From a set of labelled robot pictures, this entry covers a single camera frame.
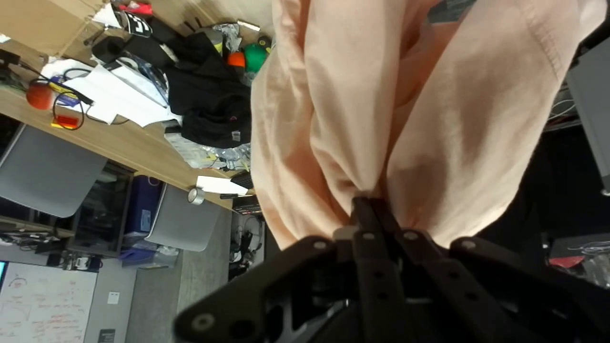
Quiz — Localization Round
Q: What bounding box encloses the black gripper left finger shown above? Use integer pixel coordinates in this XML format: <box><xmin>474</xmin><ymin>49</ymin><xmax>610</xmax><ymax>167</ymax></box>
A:
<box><xmin>174</xmin><ymin>236</ymin><xmax>357</xmax><ymax>343</ymax></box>

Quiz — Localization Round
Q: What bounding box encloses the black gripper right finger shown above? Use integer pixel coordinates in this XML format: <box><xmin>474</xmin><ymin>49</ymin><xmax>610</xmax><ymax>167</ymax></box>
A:
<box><xmin>353</xmin><ymin>198</ymin><xmax>610</xmax><ymax>343</ymax></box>

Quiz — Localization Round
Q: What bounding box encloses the peach pink shirt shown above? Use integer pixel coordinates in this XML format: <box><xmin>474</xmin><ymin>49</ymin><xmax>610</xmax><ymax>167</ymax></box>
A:
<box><xmin>252</xmin><ymin>0</ymin><xmax>609</xmax><ymax>247</ymax></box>

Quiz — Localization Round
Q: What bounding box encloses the cardboard box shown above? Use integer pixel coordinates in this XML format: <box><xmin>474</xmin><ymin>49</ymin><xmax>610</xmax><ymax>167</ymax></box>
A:
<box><xmin>0</xmin><ymin>0</ymin><xmax>108</xmax><ymax>55</ymax></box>

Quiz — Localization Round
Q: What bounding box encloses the grey chair far middle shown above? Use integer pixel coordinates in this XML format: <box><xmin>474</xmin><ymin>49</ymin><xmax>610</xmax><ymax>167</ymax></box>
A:
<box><xmin>148</xmin><ymin>184</ymin><xmax>222</xmax><ymax>251</ymax></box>

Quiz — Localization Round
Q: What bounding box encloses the grey chair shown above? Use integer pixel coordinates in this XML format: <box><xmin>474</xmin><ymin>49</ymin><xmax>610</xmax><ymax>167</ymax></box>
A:
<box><xmin>148</xmin><ymin>184</ymin><xmax>222</xmax><ymax>251</ymax></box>
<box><xmin>0</xmin><ymin>125</ymin><xmax>108</xmax><ymax>217</ymax></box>

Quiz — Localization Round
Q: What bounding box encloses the black clothing pile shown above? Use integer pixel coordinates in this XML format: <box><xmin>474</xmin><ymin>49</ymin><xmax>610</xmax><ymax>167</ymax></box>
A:
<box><xmin>115</xmin><ymin>34</ymin><xmax>252</xmax><ymax>148</ymax></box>

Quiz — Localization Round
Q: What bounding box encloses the white papers stack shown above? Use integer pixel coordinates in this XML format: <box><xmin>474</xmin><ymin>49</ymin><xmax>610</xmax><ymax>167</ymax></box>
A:
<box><xmin>43</xmin><ymin>58</ymin><xmax>176</xmax><ymax>127</ymax></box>

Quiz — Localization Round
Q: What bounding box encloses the grey chair far left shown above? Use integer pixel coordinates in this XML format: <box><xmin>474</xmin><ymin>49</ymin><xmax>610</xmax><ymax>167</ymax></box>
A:
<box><xmin>0</xmin><ymin>125</ymin><xmax>108</xmax><ymax>217</ymax></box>

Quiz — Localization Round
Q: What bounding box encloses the orange ball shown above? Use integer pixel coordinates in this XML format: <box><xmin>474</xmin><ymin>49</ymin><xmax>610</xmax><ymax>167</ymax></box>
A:
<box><xmin>28</xmin><ymin>83</ymin><xmax>54</xmax><ymax>110</ymax></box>

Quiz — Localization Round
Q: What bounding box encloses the wooden table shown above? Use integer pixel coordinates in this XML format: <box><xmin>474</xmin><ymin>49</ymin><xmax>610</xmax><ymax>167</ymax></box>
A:
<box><xmin>0</xmin><ymin>0</ymin><xmax>256</xmax><ymax>213</ymax></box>

